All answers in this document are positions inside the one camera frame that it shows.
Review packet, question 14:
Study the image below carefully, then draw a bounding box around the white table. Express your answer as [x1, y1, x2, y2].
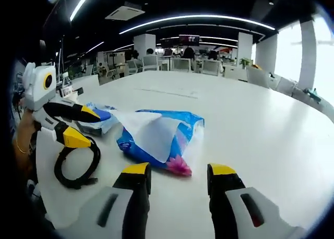
[35, 70, 334, 239]

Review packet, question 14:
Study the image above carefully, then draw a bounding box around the potted green plant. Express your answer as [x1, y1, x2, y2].
[239, 57, 253, 69]

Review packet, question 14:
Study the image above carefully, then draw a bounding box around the person's left hand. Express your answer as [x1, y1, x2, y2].
[17, 112, 40, 148]

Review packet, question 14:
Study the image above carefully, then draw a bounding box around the black cable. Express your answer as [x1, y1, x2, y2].
[54, 137, 102, 189]

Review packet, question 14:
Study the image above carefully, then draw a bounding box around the thin wrist bracelet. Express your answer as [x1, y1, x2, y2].
[15, 139, 28, 154]

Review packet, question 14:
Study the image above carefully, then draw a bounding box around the teal object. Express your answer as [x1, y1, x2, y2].
[304, 89, 320, 103]

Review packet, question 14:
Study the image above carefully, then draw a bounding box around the long curved ceiling light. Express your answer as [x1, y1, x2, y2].
[119, 14, 276, 35]

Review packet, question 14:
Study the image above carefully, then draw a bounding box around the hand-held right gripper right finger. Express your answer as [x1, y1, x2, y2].
[207, 163, 301, 239]

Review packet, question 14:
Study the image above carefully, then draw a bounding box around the blue tissue pack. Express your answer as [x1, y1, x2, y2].
[104, 105, 206, 177]

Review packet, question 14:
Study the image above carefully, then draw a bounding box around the hanging display screen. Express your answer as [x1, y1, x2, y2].
[178, 34, 200, 46]

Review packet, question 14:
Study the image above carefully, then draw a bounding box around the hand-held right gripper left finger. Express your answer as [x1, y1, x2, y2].
[53, 162, 152, 239]

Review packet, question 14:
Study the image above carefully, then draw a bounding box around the ceiling air conditioner unit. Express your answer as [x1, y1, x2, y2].
[104, 1, 146, 20]

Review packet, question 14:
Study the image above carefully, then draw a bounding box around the blue wet wipes pack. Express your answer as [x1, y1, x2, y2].
[75, 102, 122, 137]

